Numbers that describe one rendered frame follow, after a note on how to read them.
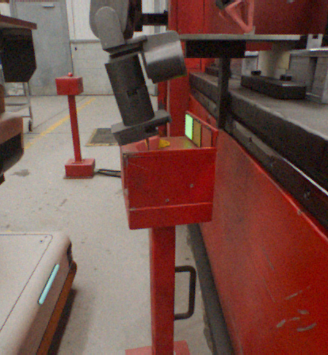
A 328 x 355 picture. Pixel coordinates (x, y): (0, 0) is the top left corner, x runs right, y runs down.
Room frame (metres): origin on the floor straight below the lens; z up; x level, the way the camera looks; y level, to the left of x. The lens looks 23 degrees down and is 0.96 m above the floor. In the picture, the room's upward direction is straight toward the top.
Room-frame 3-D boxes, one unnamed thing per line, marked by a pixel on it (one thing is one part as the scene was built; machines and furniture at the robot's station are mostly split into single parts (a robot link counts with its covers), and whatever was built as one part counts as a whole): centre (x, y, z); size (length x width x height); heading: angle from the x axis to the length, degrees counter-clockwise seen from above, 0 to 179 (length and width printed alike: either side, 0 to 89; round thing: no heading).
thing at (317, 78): (0.77, -0.31, 0.92); 0.39 x 0.06 x 0.10; 2
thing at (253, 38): (0.82, -0.16, 1.00); 0.26 x 0.18 x 0.01; 92
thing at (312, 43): (0.80, -0.31, 0.99); 0.20 x 0.03 x 0.03; 2
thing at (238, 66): (1.37, -0.29, 0.92); 0.50 x 0.06 x 0.10; 2
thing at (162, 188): (0.59, 0.00, 0.75); 0.20 x 0.16 x 0.18; 11
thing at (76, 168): (2.43, 0.72, 0.41); 0.25 x 0.20 x 0.83; 92
